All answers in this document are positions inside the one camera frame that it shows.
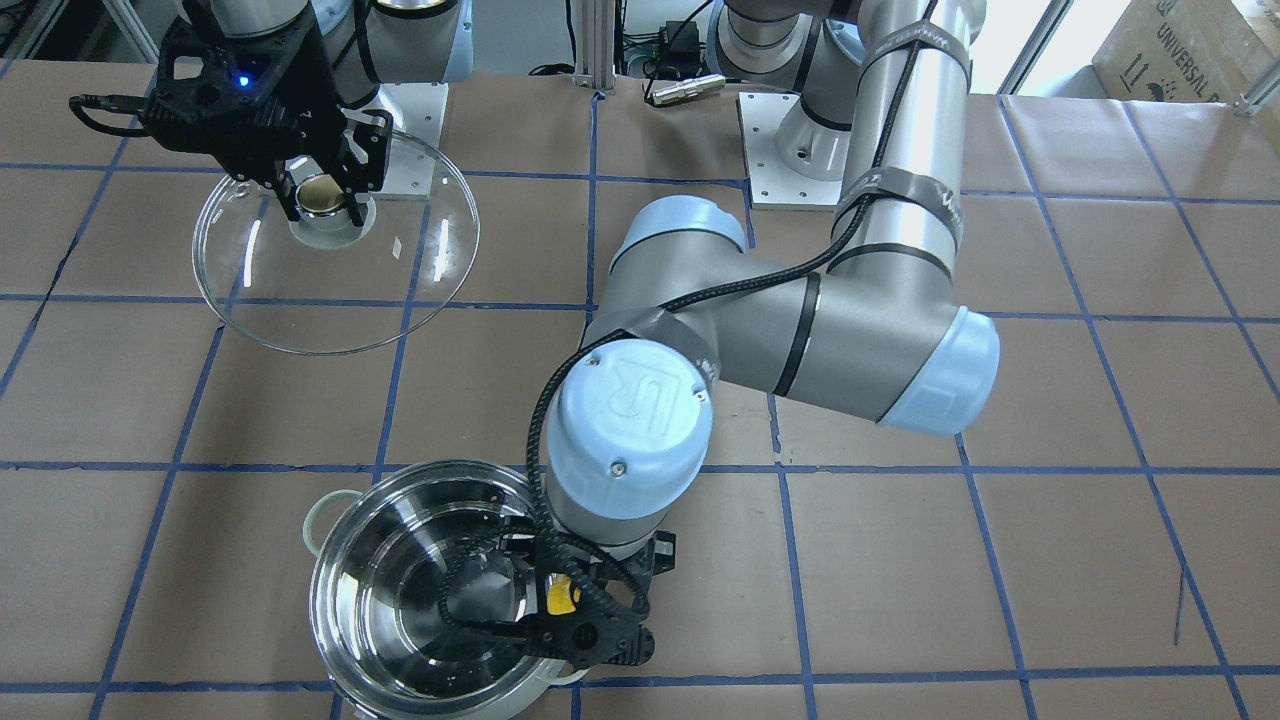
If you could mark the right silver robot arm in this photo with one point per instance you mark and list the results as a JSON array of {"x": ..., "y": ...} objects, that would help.
[{"x": 368, "y": 43}]

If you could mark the brown paper table mat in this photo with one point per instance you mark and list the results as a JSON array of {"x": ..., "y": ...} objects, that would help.
[{"x": 1101, "y": 542}]

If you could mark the yellow corn cob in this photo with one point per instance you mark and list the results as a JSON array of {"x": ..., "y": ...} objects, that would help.
[{"x": 562, "y": 596}]

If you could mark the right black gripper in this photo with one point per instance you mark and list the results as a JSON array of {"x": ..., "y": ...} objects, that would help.
[{"x": 300, "y": 118}]

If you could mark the cardboard box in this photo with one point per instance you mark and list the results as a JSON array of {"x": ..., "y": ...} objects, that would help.
[{"x": 1187, "y": 51}]

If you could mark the aluminium frame post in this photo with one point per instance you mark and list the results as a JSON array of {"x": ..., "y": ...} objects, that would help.
[{"x": 593, "y": 25}]

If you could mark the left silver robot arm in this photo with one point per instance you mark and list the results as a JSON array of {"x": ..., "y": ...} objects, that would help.
[{"x": 869, "y": 327}]

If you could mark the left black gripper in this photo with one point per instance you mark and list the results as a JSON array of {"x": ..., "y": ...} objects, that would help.
[{"x": 663, "y": 551}]

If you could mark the white steel cooking pot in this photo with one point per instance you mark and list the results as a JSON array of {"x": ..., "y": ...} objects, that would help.
[{"x": 380, "y": 561}]

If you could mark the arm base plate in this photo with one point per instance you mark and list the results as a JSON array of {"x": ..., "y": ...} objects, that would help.
[
  {"x": 417, "y": 111},
  {"x": 794, "y": 163}
]

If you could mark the glass pot lid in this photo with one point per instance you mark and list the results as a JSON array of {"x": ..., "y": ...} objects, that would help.
[{"x": 325, "y": 287}]

